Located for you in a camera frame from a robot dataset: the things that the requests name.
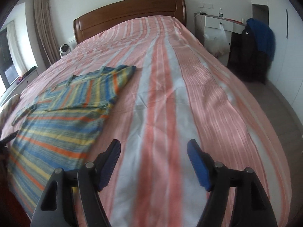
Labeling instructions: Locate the brown wooden headboard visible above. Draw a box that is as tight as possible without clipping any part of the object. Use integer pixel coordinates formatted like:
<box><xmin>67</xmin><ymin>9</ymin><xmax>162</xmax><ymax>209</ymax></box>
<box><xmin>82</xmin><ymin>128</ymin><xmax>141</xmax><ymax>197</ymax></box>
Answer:
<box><xmin>73</xmin><ymin>0</ymin><xmax>187</xmax><ymax>45</ymax></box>

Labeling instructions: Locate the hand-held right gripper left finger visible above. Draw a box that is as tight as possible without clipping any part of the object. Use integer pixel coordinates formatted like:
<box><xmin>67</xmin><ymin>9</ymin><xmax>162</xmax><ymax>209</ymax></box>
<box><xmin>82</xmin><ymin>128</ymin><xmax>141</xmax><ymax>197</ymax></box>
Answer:
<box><xmin>30</xmin><ymin>139</ymin><xmax>122</xmax><ymax>227</ymax></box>

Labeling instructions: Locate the bed with pink striped sheet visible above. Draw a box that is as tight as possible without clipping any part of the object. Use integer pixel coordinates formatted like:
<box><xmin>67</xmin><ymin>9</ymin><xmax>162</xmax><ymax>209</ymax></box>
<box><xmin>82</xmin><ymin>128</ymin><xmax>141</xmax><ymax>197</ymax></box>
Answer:
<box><xmin>0</xmin><ymin>15</ymin><xmax>291</xmax><ymax>227</ymax></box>

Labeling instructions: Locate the blue jacket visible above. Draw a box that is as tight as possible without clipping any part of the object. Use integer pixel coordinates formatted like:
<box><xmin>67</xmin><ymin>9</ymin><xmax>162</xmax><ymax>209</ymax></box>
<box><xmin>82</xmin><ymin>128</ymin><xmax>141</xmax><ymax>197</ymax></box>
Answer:
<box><xmin>246</xmin><ymin>18</ymin><xmax>275</xmax><ymax>62</ymax></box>

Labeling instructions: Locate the window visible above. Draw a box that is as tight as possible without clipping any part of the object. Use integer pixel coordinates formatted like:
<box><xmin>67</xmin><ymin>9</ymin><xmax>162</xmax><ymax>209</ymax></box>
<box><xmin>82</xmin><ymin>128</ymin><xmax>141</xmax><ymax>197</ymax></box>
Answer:
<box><xmin>0</xmin><ymin>28</ymin><xmax>19</xmax><ymax>90</ymax></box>

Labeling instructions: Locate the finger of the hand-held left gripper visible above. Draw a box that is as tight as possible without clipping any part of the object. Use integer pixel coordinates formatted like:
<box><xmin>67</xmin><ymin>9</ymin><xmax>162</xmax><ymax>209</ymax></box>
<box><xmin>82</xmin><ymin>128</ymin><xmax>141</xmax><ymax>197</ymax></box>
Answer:
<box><xmin>0</xmin><ymin>130</ymin><xmax>19</xmax><ymax>145</ymax></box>

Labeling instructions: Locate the beige curtain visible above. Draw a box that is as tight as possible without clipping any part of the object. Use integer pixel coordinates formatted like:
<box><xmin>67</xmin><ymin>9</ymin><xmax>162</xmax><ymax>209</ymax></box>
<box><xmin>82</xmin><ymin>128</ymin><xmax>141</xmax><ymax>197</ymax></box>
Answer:
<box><xmin>33</xmin><ymin>0</ymin><xmax>61</xmax><ymax>68</ymax></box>

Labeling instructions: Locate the white desk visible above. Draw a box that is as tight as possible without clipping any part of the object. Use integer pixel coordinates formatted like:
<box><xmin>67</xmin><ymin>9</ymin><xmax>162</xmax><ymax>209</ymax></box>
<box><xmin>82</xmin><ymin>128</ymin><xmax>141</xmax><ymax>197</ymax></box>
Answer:
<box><xmin>194</xmin><ymin>13</ymin><xmax>248</xmax><ymax>59</ymax></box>

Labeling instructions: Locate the striped knit shirt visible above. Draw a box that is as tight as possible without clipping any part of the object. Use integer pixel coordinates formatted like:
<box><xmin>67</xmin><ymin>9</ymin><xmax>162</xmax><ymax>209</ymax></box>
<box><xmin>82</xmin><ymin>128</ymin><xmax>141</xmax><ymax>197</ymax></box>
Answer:
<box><xmin>7</xmin><ymin>64</ymin><xmax>137</xmax><ymax>208</ymax></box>

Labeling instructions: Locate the striped pillow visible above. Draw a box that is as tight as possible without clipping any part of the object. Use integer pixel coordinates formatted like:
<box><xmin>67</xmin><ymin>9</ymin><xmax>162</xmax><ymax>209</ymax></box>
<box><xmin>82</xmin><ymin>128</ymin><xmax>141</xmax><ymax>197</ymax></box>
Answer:
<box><xmin>0</xmin><ymin>93</ymin><xmax>21</xmax><ymax>123</ymax></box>

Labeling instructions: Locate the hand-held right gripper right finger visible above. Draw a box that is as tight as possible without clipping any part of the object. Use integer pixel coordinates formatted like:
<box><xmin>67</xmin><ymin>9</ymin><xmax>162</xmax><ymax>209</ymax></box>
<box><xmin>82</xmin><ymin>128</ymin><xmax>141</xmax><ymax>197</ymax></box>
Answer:
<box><xmin>187</xmin><ymin>139</ymin><xmax>278</xmax><ymax>227</ymax></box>

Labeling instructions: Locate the white window cabinet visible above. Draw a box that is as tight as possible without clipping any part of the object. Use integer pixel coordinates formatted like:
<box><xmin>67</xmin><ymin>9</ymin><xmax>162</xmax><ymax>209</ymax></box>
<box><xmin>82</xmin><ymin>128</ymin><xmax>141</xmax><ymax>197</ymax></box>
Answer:
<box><xmin>0</xmin><ymin>66</ymin><xmax>48</xmax><ymax>104</ymax></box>

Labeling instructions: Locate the small white fan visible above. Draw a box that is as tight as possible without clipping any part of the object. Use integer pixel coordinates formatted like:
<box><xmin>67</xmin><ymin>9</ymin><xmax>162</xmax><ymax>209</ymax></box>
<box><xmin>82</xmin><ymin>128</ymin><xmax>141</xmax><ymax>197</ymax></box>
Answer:
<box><xmin>59</xmin><ymin>43</ymin><xmax>71</xmax><ymax>58</ymax></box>

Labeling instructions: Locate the white plastic bag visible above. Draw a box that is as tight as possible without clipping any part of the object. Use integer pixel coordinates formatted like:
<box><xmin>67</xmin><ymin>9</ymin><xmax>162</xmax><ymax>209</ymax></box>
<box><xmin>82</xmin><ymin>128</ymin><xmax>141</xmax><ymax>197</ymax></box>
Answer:
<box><xmin>203</xmin><ymin>24</ymin><xmax>231</xmax><ymax>57</ymax></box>

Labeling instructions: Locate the black jacket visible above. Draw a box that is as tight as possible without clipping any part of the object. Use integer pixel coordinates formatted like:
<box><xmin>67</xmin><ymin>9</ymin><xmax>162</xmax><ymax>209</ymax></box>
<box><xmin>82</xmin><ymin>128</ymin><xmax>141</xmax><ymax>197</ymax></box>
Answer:
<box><xmin>227</xmin><ymin>25</ymin><xmax>273</xmax><ymax>84</ymax></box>

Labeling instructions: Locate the red flat object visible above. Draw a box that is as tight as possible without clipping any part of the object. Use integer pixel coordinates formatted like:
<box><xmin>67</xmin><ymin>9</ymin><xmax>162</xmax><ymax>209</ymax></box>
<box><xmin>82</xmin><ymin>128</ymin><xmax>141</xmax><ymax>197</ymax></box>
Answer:
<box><xmin>224</xmin><ymin>18</ymin><xmax>244</xmax><ymax>25</ymax></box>

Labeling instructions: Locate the white wardrobe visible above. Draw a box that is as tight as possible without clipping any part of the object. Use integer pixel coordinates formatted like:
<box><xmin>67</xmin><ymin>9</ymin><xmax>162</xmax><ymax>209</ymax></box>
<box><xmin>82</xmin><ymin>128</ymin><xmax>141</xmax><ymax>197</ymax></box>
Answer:
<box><xmin>248</xmin><ymin>0</ymin><xmax>303</xmax><ymax>114</ymax></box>

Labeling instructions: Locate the white sheer curtain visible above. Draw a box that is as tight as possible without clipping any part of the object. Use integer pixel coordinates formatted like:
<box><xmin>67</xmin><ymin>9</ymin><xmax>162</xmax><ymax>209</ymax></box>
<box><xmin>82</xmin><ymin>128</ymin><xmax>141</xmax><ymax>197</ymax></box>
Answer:
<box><xmin>6</xmin><ymin>20</ymin><xmax>26</xmax><ymax>76</ymax></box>

